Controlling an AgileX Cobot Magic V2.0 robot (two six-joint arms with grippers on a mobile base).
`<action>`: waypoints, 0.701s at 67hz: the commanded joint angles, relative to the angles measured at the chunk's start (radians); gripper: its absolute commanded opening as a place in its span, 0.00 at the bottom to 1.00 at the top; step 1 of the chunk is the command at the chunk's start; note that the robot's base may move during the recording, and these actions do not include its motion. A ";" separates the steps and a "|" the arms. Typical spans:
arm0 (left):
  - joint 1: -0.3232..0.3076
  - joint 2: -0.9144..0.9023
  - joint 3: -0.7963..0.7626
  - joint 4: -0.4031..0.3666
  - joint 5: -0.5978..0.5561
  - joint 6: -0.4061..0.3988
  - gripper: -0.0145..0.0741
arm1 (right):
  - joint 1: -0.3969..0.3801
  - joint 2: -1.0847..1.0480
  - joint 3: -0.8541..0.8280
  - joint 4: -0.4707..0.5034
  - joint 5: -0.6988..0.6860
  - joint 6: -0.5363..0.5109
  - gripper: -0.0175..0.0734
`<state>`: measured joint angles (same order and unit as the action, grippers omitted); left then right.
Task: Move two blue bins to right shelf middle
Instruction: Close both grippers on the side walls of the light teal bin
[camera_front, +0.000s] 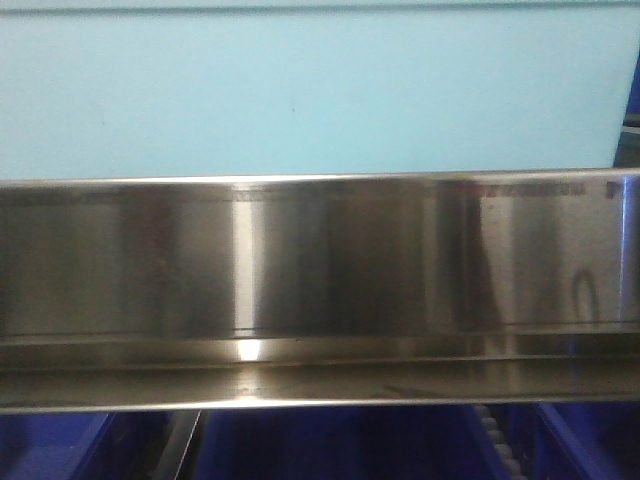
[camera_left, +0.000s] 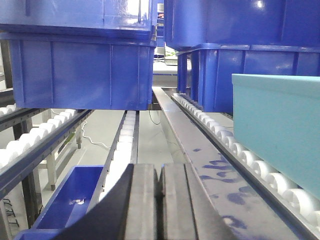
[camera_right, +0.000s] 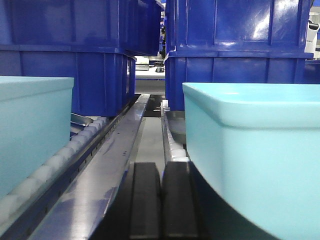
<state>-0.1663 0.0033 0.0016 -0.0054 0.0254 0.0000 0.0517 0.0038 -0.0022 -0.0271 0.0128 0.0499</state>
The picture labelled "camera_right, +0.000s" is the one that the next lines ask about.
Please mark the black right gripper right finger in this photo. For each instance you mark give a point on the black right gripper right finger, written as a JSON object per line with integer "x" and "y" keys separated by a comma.
{"x": 192, "y": 210}

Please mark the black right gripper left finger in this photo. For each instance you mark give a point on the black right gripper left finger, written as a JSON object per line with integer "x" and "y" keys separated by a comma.
{"x": 135, "y": 213}

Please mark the light blue bin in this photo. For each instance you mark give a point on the light blue bin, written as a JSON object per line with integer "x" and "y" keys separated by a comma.
{"x": 258, "y": 146}
{"x": 35, "y": 115}

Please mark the white roller track right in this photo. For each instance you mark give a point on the white roller track right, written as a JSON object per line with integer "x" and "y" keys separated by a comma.
{"x": 173, "y": 151}

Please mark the white roller track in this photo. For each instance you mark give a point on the white roller track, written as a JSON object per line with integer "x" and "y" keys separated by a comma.
{"x": 173, "y": 151}
{"x": 11, "y": 202}

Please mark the white roller track left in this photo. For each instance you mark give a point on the white roller track left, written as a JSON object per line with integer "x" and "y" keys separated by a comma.
{"x": 11, "y": 202}

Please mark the dark blue crate right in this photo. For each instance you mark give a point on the dark blue crate right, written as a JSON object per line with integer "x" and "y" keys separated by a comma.
{"x": 234, "y": 41}

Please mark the dark blue crate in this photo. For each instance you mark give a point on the dark blue crate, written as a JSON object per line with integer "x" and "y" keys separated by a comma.
{"x": 234, "y": 41}
{"x": 93, "y": 41}

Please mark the dark blue crate left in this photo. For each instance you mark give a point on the dark blue crate left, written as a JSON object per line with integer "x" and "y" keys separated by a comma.
{"x": 93, "y": 41}

